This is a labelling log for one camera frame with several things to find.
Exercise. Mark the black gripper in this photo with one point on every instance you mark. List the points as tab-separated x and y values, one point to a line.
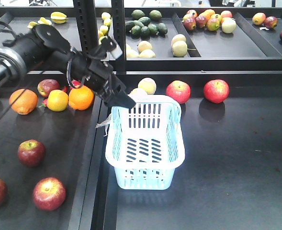
99	77

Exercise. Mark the light blue plastic basket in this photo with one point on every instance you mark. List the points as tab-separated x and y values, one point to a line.
145	143

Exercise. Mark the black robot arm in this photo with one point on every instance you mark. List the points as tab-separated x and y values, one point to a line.
26	52

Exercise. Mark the clear plastic tag strip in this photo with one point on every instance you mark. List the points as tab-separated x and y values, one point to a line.
105	124

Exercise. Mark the pale yellow pear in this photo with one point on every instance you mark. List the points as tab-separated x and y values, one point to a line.
148	85

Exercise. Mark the orange right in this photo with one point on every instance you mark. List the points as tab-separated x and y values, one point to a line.
80	98

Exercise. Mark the orange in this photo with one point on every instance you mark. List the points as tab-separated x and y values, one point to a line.
23	101
80	98

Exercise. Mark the red bell pepper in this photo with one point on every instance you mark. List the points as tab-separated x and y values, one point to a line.
75	84

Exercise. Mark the red apple back middle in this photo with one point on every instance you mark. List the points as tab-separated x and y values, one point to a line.
179	91

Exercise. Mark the yellow round fruit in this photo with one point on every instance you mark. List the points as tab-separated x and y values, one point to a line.
57	100

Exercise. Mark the dark red apple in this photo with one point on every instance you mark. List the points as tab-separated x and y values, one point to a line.
46	86
31	153

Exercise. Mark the red apple back right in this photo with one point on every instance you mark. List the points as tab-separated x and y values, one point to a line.
216	91

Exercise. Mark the orange left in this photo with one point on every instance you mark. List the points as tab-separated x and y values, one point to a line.
23	101

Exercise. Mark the dark red apple middle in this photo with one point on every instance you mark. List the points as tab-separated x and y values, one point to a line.
31	153

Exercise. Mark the black upper fruit shelf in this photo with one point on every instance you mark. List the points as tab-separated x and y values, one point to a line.
246	48

